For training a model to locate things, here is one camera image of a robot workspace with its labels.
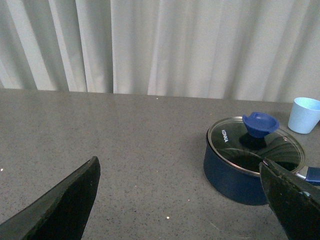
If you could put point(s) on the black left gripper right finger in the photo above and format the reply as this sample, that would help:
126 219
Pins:
294 201

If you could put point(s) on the light blue plastic cup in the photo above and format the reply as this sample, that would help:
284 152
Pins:
304 115

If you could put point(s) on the glass lid with blue knob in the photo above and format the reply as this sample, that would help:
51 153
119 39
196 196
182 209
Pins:
231 142

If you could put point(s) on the dark blue saucepan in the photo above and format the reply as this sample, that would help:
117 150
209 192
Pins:
240 186

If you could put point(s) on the white curtain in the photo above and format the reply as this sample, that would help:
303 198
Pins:
260 50

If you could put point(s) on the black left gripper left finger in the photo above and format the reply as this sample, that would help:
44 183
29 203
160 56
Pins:
61 213

